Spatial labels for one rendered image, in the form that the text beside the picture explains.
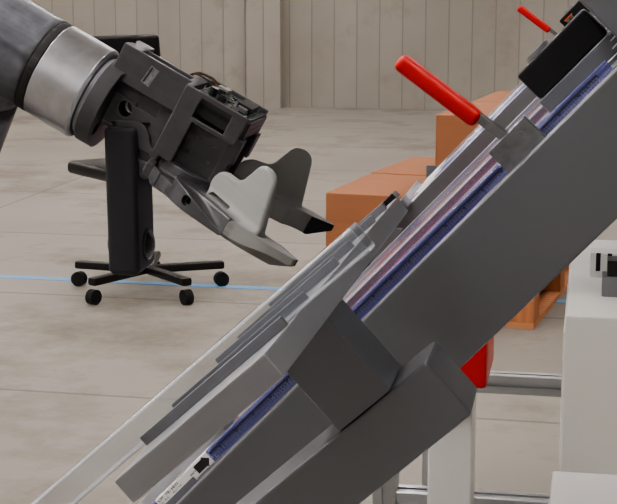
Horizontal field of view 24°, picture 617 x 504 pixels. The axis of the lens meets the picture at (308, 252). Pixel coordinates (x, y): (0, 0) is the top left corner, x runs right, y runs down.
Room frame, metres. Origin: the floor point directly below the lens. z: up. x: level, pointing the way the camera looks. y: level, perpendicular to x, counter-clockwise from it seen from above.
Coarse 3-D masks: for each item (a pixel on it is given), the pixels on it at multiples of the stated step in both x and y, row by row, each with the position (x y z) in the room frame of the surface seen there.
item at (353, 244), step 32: (352, 224) 0.51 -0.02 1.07; (320, 256) 0.51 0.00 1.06; (352, 256) 0.50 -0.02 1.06; (288, 288) 0.51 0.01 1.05; (320, 288) 0.50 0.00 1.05; (256, 320) 0.51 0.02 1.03; (288, 320) 0.51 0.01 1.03; (224, 352) 0.51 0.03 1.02; (192, 384) 0.51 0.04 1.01; (160, 416) 0.52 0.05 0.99; (96, 448) 0.52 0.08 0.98; (128, 448) 0.52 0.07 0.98; (64, 480) 0.52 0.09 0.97; (96, 480) 0.52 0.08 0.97
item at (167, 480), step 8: (208, 440) 1.30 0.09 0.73; (200, 448) 1.28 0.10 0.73; (192, 456) 1.25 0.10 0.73; (184, 464) 1.23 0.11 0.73; (176, 472) 1.20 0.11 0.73; (168, 480) 1.18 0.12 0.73; (152, 488) 1.15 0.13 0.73; (160, 488) 1.16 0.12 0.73; (144, 496) 1.15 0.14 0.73; (152, 496) 1.14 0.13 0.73
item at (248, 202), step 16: (224, 176) 1.05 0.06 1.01; (256, 176) 1.03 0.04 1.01; (272, 176) 1.02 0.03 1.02; (208, 192) 1.05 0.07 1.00; (224, 192) 1.04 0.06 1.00; (240, 192) 1.03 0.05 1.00; (256, 192) 1.02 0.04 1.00; (272, 192) 1.01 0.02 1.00; (224, 208) 1.03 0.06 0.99; (240, 208) 1.03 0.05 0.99; (256, 208) 1.02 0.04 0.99; (240, 224) 1.02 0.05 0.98; (256, 224) 1.01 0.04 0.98; (240, 240) 1.01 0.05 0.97; (256, 240) 1.01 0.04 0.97; (272, 240) 1.02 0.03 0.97; (256, 256) 1.01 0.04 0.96; (272, 256) 1.00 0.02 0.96; (288, 256) 1.00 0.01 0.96
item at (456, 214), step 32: (608, 64) 1.03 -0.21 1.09; (576, 96) 1.04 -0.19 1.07; (544, 128) 1.04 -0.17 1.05; (480, 192) 1.05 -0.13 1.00; (448, 224) 1.05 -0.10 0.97; (416, 256) 1.06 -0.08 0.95; (384, 288) 1.06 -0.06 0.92; (288, 384) 1.08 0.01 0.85; (256, 416) 1.08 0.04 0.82; (224, 448) 1.09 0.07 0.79
